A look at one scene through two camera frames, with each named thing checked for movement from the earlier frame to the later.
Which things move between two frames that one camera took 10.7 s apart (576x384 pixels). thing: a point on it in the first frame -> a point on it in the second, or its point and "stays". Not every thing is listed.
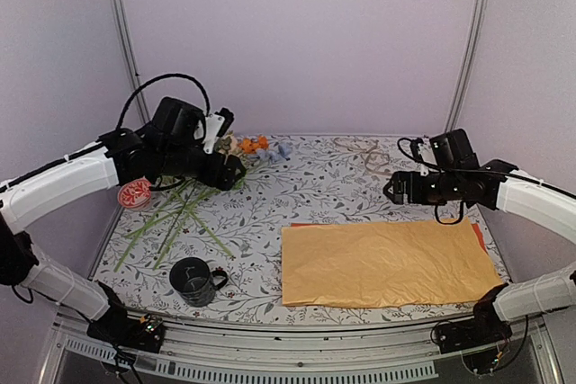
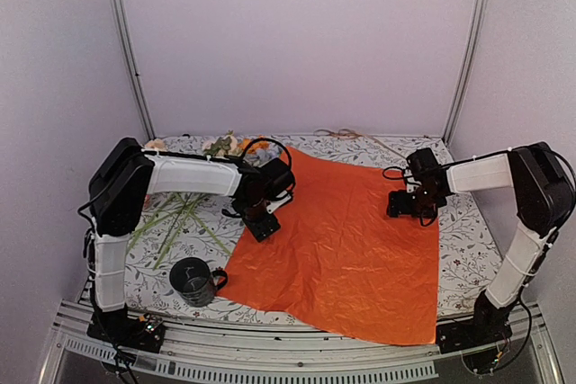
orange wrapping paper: (474, 226) -> (338, 259)
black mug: (194, 281) stays
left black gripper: (211, 176) -> (260, 230)
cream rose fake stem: (224, 144) -> (224, 146)
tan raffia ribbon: (373, 158) -> (348, 134)
